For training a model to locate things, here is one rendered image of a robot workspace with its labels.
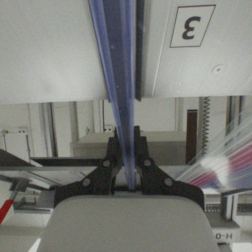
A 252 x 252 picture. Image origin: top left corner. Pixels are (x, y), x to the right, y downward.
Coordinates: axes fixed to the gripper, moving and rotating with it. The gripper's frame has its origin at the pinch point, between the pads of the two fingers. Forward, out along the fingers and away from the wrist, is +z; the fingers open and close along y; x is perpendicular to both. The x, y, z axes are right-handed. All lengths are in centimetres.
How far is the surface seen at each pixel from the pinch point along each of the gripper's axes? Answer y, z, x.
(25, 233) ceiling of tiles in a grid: -201, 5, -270
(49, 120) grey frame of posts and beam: -31.9, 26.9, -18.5
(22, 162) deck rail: -30.0, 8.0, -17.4
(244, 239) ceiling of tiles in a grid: 182, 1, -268
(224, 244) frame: 36, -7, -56
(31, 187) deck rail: -30.0, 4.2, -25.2
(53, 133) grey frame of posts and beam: -32.3, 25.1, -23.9
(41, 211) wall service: -152, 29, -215
